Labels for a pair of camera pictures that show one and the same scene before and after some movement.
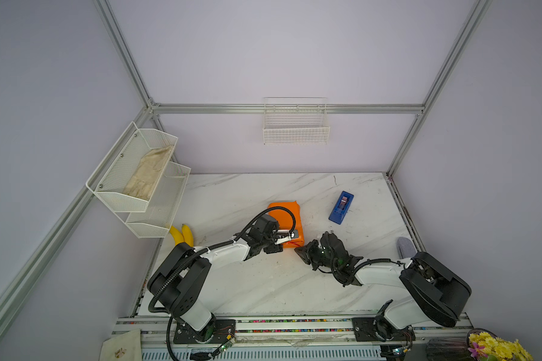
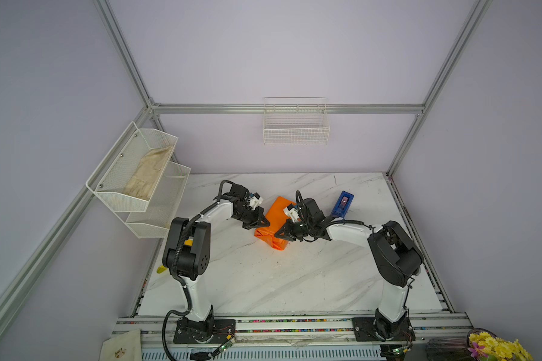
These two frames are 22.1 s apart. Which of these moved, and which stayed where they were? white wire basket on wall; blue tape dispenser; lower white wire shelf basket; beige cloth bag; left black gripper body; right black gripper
Moved: left black gripper body; right black gripper
Stayed: blue tape dispenser; lower white wire shelf basket; white wire basket on wall; beige cloth bag
